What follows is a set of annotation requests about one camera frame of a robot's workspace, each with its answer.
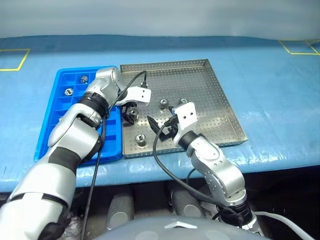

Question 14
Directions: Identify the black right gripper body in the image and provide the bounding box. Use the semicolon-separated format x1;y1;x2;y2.
159;117;180;143

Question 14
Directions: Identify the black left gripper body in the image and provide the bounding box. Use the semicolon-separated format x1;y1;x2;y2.
121;100;140;114

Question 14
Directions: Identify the perforated steel tray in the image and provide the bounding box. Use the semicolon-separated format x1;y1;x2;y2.
119;58;249;159

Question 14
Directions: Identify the blue plastic compartment tray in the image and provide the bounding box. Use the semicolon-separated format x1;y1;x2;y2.
33;65;124;163

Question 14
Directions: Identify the dark rounded grey shape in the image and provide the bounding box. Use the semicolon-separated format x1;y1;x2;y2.
106;191;136;231
169;187;204;219

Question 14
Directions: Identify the grey robot torso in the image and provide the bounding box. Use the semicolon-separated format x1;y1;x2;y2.
93;216;272;240

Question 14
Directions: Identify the yellow tape square outline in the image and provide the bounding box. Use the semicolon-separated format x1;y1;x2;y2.
0;48;31;72
279;39;320;56

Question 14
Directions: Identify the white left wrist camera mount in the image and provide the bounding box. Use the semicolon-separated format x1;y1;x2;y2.
116;85;152;106

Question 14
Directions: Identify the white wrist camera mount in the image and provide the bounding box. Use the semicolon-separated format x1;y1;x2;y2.
116;85;152;106
172;101;198;147

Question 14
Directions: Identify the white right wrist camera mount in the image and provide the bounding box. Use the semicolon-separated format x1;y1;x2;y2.
172;101;198;147

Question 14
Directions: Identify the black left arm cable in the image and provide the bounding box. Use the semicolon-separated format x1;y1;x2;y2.
80;70;149;240

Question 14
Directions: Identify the grey hose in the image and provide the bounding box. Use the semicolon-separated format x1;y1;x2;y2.
253;211;316;240

